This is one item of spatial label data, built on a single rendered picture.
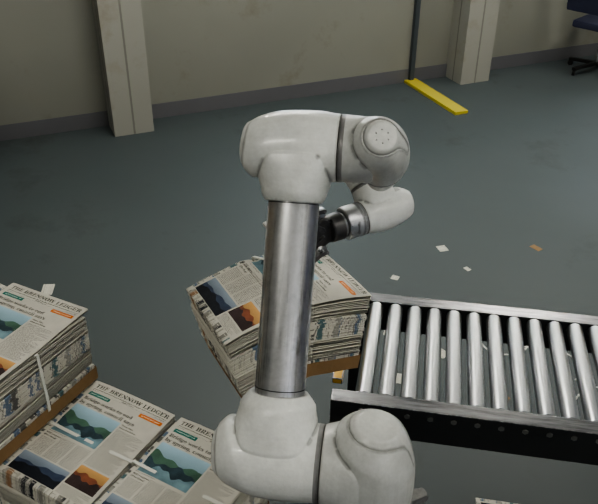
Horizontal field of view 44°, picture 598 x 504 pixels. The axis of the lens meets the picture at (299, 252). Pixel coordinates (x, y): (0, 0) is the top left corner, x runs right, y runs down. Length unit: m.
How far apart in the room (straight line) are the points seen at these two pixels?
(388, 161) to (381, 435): 0.50
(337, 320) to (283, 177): 0.62
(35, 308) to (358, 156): 1.12
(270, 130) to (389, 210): 0.62
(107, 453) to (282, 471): 0.70
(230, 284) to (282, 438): 0.64
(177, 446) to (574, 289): 2.74
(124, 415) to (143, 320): 1.73
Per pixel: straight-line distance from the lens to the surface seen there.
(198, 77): 6.13
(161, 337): 3.70
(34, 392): 2.07
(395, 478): 1.45
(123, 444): 2.05
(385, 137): 1.37
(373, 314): 2.49
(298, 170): 1.39
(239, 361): 1.85
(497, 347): 2.42
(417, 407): 2.17
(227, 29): 6.10
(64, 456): 2.06
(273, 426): 1.44
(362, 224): 1.92
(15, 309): 2.18
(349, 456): 1.42
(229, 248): 4.33
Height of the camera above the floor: 2.29
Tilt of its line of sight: 32 degrees down
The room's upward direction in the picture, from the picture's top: straight up
